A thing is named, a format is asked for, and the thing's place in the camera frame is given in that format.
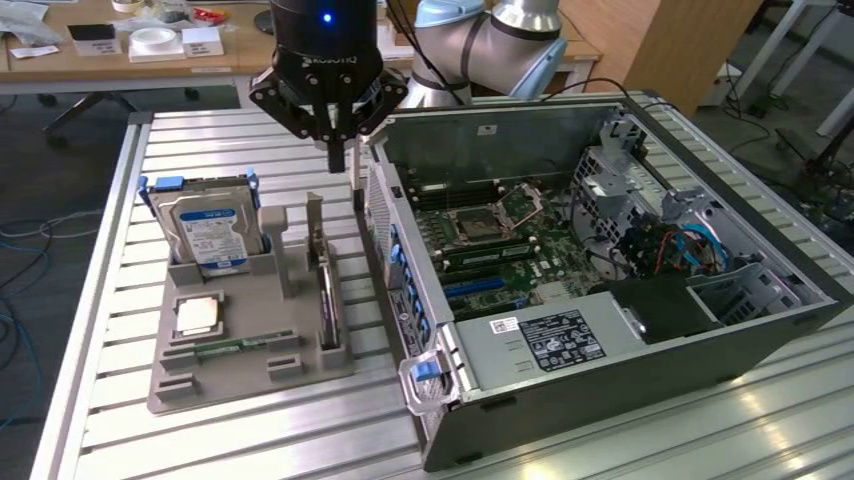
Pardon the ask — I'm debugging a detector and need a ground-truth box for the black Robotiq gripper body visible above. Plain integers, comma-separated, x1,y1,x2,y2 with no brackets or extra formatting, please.
270,0,387,142

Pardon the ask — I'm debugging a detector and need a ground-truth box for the low-profile Nvidia graphics card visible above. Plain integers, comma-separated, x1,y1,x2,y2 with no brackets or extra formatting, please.
304,192,346,352

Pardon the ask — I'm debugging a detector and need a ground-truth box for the white labelled box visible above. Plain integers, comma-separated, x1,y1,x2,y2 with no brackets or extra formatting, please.
180,27,224,58

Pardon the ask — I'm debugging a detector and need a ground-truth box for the flat white square box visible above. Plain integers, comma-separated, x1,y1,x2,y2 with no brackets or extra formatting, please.
127,27,188,65

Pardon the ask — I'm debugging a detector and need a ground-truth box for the clear bag with dark parts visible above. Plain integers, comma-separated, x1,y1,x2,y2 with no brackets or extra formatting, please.
143,0,195,25

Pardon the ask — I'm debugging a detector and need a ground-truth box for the wide white tape roll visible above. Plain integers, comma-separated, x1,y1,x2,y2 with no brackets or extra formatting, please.
131,28,174,49

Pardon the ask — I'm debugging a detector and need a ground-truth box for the metal socket cover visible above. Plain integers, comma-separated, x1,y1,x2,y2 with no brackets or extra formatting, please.
494,179,557,234

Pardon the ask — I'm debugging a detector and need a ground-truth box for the black office chair base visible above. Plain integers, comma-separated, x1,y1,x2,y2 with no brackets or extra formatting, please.
37,87,202,149

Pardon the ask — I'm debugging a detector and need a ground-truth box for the hard disk with blue carrier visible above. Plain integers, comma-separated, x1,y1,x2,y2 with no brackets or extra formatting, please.
139,172,263,279

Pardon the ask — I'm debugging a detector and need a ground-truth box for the CPU socket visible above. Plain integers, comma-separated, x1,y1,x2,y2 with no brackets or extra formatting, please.
451,205,517,247

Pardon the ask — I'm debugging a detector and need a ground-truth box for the white box with black lid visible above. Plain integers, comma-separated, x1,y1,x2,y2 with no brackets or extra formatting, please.
67,23,124,57

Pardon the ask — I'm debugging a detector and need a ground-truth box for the green RAM stick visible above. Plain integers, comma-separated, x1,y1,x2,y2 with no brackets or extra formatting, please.
440,242,539,267
192,329,295,359

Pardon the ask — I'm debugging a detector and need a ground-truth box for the long black expansion slot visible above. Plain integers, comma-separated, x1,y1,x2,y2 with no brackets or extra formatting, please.
443,260,499,275

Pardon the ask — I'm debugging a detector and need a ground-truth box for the grey plastic bag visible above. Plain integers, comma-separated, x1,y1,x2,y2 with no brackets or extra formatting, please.
0,0,65,47

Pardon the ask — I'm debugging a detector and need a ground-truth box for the metal drive cage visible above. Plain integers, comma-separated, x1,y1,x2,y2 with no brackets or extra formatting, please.
571,112,735,261

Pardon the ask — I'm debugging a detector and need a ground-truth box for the wooden cabinet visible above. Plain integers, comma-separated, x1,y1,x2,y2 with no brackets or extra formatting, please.
563,0,766,116

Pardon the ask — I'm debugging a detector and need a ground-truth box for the silver CPU chip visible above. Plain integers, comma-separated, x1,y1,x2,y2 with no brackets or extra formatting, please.
174,298,222,335

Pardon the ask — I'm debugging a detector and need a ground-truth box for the white electrical box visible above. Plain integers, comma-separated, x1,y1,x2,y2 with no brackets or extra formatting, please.
710,62,743,109

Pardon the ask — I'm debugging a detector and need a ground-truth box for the silver power supply unit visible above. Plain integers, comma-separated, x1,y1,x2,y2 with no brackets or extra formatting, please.
436,292,653,401

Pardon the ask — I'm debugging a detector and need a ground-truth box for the grey plastic parts rack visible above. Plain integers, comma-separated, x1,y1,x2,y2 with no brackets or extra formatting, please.
146,205,359,416

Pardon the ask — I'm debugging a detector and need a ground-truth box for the black floor stand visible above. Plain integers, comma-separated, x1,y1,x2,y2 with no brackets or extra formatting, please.
777,127,854,221

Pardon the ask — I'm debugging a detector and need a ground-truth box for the metal disk bay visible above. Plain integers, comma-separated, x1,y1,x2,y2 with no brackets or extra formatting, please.
685,260,806,327

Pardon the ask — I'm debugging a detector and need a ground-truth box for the open black PC case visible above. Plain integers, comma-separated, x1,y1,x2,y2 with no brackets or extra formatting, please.
352,89,854,474

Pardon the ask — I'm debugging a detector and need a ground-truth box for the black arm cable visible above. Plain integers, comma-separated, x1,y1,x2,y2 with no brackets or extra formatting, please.
386,0,468,107

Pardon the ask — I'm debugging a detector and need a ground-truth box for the black arched cable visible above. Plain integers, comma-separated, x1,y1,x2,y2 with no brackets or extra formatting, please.
541,76,675,110

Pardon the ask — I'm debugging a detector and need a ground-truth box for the white floor cable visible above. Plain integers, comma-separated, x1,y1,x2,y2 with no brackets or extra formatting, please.
0,209,102,240

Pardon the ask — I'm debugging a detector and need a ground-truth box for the white table frame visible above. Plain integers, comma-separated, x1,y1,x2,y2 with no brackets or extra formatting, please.
730,0,854,137

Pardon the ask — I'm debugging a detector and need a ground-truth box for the blue floor cable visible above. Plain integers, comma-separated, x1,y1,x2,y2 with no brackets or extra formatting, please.
0,234,52,431

